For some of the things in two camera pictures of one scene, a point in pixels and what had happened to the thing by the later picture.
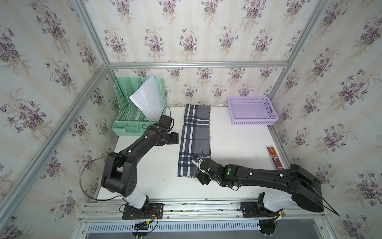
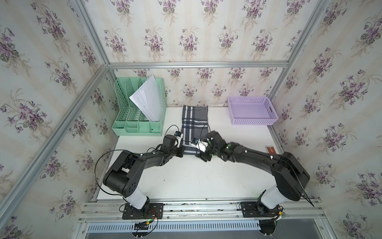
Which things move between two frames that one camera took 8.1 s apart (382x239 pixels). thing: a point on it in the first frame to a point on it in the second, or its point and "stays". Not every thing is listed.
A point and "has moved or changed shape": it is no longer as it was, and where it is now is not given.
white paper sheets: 148,97 stays
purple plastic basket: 252,110 stays
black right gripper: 201,179 to 202,156
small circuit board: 141,225 stays
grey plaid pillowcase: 195,138 has moved or changed shape
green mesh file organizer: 129,118 stays
